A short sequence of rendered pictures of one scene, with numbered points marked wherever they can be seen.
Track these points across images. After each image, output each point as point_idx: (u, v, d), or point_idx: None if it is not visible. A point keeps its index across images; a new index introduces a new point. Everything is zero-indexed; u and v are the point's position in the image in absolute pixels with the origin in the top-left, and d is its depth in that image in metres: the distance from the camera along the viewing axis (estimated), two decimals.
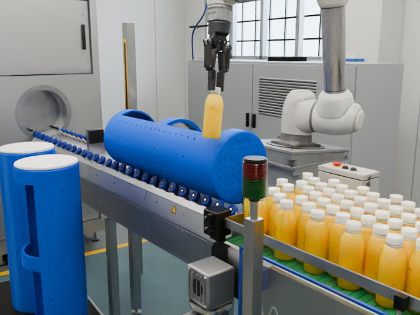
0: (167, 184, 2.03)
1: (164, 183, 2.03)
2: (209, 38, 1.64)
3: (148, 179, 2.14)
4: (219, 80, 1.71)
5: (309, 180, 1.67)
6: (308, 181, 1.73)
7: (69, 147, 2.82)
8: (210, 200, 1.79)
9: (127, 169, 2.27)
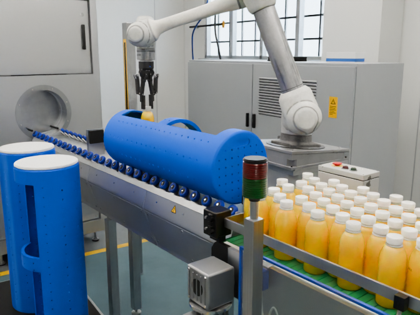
0: (167, 184, 2.03)
1: (164, 183, 2.03)
2: (137, 73, 2.31)
3: (148, 179, 2.14)
4: (151, 99, 2.38)
5: (309, 180, 1.67)
6: (308, 181, 1.73)
7: (69, 147, 2.82)
8: (210, 200, 1.79)
9: (127, 169, 2.27)
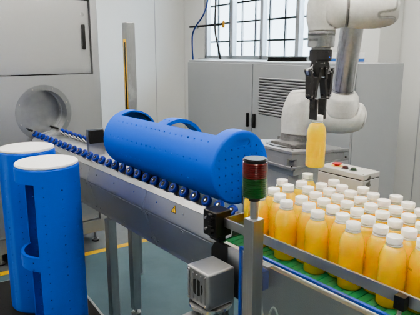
0: (167, 184, 2.03)
1: (164, 183, 2.03)
2: (310, 67, 1.57)
3: (148, 179, 2.14)
4: (321, 105, 1.65)
5: None
6: (308, 181, 1.73)
7: (69, 147, 2.82)
8: (210, 200, 1.79)
9: (127, 169, 2.27)
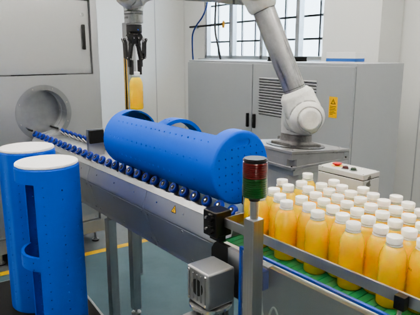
0: (167, 184, 2.03)
1: (164, 183, 2.03)
2: (125, 37, 2.23)
3: (148, 179, 2.14)
4: (139, 65, 2.31)
5: None
6: (308, 181, 1.73)
7: (69, 147, 2.82)
8: (210, 200, 1.79)
9: (127, 169, 2.27)
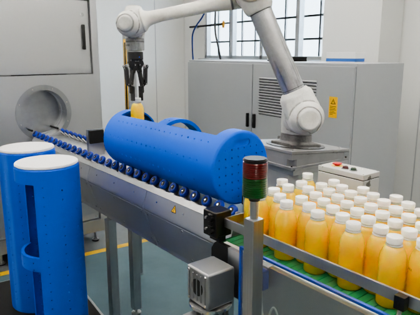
0: (167, 184, 2.03)
1: (164, 183, 2.03)
2: (127, 64, 2.26)
3: (148, 179, 2.14)
4: (140, 91, 2.34)
5: None
6: (308, 181, 1.73)
7: (69, 147, 2.82)
8: (210, 200, 1.79)
9: (127, 169, 2.27)
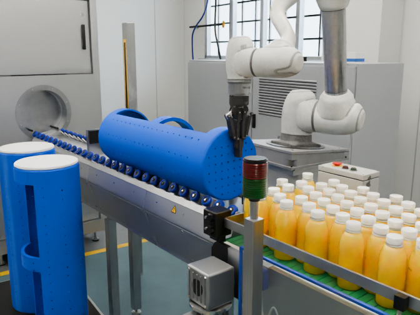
0: (162, 182, 2.06)
1: (161, 181, 2.05)
2: (248, 110, 1.80)
3: (146, 174, 2.17)
4: (237, 146, 1.80)
5: None
6: (308, 181, 1.73)
7: (69, 147, 2.82)
8: (203, 197, 1.83)
9: (129, 170, 2.26)
